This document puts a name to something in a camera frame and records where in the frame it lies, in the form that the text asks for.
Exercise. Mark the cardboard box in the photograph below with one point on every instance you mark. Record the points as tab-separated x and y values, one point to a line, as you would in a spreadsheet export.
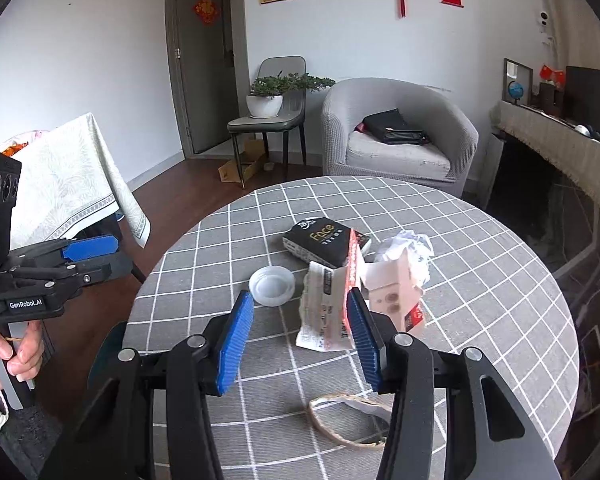
230	172

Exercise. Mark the red door ornament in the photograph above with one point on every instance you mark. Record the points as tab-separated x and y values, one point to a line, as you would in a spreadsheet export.
206	10

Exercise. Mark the white carton box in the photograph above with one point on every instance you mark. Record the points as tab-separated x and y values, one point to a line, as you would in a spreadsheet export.
390	285

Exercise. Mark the red white packaging card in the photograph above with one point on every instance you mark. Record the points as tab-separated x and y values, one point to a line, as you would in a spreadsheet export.
320	305

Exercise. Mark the black monitor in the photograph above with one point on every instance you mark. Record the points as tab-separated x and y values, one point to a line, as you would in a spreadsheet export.
592	95

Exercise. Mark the white paper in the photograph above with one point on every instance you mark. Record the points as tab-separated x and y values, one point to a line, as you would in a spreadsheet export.
410	247

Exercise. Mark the small blue globe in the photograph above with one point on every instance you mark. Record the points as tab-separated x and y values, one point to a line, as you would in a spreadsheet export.
515	91

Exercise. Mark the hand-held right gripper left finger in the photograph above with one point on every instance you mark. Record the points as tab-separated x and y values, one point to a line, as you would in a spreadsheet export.
235	345

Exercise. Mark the grey armchair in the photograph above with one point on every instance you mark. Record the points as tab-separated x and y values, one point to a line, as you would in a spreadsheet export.
430	110

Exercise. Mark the dark teal trash bin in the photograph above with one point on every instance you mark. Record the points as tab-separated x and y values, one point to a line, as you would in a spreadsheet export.
107	355

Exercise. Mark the framed picture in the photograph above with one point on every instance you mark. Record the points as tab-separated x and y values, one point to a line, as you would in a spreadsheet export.
525	70

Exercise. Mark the grey door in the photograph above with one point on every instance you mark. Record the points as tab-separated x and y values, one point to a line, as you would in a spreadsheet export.
205	85

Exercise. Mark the white security camera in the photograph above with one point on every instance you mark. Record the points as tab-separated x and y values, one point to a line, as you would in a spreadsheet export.
544	20

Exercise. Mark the potted plant white pot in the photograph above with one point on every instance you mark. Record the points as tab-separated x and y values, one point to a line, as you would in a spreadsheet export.
264	106

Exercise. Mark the beige fringed cloth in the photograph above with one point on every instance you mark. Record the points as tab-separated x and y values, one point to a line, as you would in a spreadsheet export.
555	150

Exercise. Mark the grey checked tablecloth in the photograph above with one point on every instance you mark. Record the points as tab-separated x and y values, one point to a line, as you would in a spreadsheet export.
480	310

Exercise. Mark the white patterned tablecloth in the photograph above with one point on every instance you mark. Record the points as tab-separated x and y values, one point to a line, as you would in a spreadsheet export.
70	175

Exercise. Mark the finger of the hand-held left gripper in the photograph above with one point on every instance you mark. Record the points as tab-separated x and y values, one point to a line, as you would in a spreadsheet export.
105	269
92	247

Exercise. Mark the black handbag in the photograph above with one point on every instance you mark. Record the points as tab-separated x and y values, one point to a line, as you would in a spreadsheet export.
387	125

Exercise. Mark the white plastic lid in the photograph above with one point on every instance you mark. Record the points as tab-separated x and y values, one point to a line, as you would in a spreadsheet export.
271	285

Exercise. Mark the black printed box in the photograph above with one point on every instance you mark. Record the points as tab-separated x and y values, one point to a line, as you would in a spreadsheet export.
320	240

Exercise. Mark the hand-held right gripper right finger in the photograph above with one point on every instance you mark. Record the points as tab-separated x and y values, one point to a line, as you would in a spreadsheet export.
365	345

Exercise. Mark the grey dining chair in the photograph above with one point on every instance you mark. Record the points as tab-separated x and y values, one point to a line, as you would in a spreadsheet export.
280	67

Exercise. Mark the small red flags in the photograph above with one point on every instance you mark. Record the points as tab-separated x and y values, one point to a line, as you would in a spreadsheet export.
550	74

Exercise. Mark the black table leg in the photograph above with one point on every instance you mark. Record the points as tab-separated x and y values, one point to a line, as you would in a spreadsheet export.
139	275

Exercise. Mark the orange snack packets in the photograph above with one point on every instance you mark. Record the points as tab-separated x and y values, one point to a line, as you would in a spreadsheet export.
12	149

